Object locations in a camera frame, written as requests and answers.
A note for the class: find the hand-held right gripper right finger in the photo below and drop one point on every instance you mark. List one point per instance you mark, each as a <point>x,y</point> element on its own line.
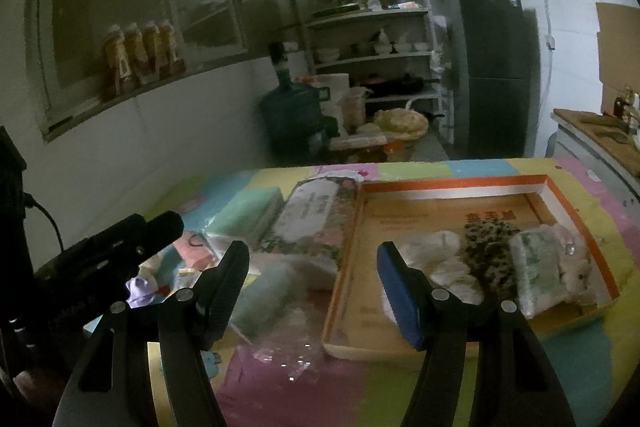
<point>400,297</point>

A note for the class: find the white cloth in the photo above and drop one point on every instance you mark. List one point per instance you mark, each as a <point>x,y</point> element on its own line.
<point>460,284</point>
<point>432,247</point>

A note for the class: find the orange-edged cardboard box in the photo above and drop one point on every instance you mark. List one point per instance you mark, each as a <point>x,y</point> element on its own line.
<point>425,212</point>

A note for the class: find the orange plastic container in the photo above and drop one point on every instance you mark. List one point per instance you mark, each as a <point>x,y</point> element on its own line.
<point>395,147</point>

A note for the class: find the green-white packet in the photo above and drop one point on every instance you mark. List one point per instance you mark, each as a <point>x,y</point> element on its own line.
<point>537,272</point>

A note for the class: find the purple cloth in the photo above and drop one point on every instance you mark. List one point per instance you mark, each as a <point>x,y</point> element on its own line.
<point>140,289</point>

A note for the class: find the white bowl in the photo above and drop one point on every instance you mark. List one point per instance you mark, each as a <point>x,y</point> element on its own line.
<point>420,45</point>
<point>382,50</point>
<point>401,47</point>

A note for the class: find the stack of flatbreads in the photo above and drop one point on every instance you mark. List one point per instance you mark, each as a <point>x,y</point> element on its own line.
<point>400,123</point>

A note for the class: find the floral tissue pack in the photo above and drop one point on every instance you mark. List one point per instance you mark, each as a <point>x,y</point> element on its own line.
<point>310,212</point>

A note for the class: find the light green packet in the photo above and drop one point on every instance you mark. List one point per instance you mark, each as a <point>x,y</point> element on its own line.
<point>245,212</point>

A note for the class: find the pink card packet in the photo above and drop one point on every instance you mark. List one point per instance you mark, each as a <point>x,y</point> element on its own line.
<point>195,252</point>

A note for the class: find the dark fridge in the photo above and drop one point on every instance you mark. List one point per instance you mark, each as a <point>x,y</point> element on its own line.
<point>490,72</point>

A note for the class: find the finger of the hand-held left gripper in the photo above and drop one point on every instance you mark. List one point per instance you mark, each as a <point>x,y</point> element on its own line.
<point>100,237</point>
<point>155,232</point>

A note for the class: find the wall socket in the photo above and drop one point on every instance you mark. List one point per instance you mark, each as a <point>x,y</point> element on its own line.
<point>550,42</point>

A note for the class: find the wrapped noodle bundle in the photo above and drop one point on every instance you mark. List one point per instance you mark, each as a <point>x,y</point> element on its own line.
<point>357,140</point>

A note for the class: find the kitchen counter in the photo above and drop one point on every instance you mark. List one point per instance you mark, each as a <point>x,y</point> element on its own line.
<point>590,157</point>

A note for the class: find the blue water jug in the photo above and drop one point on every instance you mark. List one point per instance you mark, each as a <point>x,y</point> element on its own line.
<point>290,112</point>

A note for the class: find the white flour sack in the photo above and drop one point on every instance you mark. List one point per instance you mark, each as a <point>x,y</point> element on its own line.
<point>332,87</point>

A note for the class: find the white metal shelf rack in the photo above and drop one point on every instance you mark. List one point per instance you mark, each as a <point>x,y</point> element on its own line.
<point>365,15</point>

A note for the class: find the black pan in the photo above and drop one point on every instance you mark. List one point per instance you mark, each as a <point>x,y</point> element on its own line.
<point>395,84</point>

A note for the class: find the colourful printed blanket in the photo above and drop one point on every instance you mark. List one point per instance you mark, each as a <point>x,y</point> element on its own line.
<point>300,387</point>

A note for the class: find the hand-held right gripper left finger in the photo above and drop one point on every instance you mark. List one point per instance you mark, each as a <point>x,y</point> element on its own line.
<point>220,307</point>

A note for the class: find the glass sliding window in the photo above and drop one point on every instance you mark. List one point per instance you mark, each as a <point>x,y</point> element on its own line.
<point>240,7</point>

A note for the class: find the black water pump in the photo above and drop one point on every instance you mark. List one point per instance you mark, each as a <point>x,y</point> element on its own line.
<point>279,62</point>

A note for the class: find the cleaver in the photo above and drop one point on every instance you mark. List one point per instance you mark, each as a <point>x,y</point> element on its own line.
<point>617,138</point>
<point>595,120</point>

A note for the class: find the clear plastic container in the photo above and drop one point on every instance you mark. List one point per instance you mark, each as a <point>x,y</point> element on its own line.
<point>355,109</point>

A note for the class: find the dark sauce bottle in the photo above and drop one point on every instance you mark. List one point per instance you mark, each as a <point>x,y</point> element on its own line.
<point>620,104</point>

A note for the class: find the leopard-print cloth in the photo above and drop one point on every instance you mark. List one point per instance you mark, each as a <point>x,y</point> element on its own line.
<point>487,252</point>

